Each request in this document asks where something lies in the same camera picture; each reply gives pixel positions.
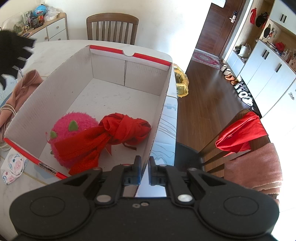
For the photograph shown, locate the white patterned face mask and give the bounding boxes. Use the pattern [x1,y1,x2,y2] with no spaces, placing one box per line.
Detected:
[1,149,29,185]

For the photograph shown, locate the white cardboard box red rim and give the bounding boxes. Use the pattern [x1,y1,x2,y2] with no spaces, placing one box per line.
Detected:
[3,44,174,180]

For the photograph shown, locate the pink fabric garment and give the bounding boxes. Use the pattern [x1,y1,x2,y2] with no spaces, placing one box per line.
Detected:
[1,70,43,142]

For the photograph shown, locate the red knotted cloth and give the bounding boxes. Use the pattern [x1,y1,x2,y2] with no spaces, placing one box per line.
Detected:
[55,113,151,175]

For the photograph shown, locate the dark wooden chair right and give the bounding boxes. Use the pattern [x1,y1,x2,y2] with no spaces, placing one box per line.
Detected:
[199,109,270,177]

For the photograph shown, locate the pink fuzzy plush toy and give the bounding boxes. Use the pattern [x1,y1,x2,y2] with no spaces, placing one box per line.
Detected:
[47,112,99,169]

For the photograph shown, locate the yellow plastic bag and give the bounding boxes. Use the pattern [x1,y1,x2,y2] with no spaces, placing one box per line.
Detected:
[173,64,189,97]

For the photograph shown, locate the pink towel on chair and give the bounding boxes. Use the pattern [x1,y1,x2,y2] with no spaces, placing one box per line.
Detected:
[224,143,282,199]

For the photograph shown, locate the red cloth on chair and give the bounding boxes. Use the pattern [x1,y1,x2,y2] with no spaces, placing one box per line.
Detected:
[215,111,267,154]

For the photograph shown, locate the black white floor mat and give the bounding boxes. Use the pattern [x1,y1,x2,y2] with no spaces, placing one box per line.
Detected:
[233,80,262,118]

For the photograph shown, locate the red patterned doormat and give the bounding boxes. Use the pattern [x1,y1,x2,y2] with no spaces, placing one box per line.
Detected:
[191,49,222,69]

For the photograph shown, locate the white shoe cabinet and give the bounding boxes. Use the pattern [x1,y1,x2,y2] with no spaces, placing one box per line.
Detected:
[226,1,295,116]

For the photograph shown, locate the brown wooden door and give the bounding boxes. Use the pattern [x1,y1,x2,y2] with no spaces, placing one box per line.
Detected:
[196,0,246,57]

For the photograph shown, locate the wooden slat-back chair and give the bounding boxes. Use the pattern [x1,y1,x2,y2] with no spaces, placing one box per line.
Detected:
[86,13,139,45]

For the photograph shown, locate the white drawer sideboard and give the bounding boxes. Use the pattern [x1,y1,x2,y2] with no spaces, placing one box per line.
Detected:
[23,13,68,43]

